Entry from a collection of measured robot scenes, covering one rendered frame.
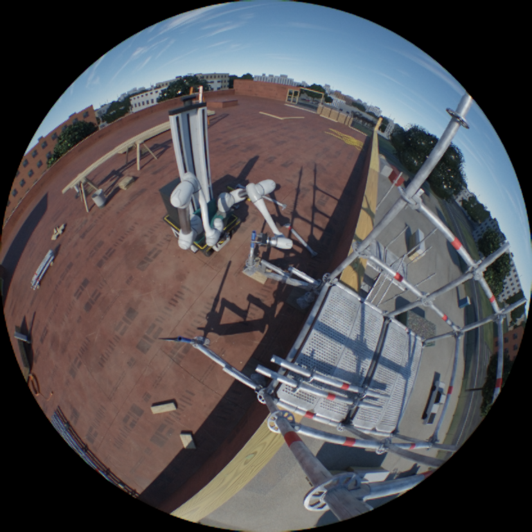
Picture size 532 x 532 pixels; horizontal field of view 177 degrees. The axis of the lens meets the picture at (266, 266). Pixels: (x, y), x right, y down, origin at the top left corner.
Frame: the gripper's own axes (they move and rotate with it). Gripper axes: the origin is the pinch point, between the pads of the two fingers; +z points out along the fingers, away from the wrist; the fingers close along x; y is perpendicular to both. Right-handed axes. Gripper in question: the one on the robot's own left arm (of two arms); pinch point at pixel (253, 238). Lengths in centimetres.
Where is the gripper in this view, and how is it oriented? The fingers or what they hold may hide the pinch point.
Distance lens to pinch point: 165.4
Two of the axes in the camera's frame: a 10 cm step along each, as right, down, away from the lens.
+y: 1.3, -4.7, -8.7
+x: -0.9, 8.7, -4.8
